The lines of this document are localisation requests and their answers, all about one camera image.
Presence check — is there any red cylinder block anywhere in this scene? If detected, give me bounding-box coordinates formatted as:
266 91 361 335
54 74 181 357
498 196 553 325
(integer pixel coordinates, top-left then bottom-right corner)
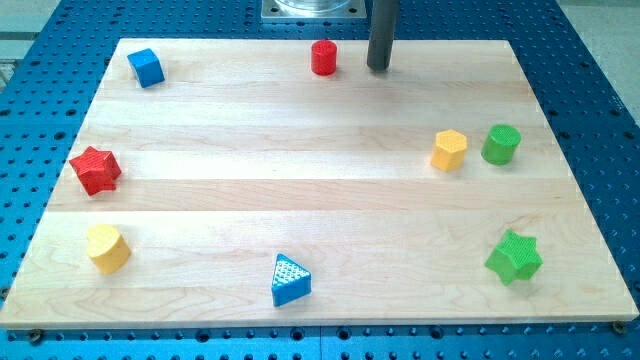
311 40 338 76

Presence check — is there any blue triangle block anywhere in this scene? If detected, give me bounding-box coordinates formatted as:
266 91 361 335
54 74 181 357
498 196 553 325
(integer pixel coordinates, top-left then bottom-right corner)
271 253 312 307

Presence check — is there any yellow hexagon block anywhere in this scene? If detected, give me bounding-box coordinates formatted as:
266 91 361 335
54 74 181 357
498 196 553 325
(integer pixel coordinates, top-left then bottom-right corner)
431 129 468 172

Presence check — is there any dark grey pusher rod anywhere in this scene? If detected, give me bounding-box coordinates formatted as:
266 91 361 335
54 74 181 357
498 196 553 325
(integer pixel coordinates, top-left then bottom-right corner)
366 0 400 72

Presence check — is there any green cylinder block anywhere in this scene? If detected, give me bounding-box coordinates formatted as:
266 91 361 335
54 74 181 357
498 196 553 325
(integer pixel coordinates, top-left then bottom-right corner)
481 124 521 166

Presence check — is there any blue cube block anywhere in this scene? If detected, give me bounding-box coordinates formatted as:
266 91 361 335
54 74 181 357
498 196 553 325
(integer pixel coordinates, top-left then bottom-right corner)
127 48 165 88

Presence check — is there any green star block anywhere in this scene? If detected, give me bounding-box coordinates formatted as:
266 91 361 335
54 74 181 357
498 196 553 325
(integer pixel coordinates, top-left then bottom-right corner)
485 229 543 286

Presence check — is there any red star block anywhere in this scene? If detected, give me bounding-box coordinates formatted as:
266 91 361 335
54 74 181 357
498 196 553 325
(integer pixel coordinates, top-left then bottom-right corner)
69 146 121 196

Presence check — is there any yellow heart block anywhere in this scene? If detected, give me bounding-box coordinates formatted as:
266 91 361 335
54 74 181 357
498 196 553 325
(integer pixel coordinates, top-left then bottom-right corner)
86 224 132 275

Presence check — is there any blue perforated metal table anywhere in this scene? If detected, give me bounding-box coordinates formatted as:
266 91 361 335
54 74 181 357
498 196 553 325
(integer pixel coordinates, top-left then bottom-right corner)
1 1 639 359

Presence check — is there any left board clamp screw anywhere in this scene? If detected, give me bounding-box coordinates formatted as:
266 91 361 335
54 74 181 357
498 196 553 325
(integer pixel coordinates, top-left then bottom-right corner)
26 329 44 345

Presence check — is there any board clamp screw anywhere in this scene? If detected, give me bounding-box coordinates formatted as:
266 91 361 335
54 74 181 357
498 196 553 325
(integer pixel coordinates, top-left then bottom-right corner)
26 329 44 345
610 321 627 335

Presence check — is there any right board clamp screw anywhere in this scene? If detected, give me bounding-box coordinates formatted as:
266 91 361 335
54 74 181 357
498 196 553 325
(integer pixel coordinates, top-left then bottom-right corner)
610 321 627 335

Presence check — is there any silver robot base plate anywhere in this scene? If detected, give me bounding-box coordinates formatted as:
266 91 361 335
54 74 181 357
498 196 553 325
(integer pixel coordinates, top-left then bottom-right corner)
260 0 367 20

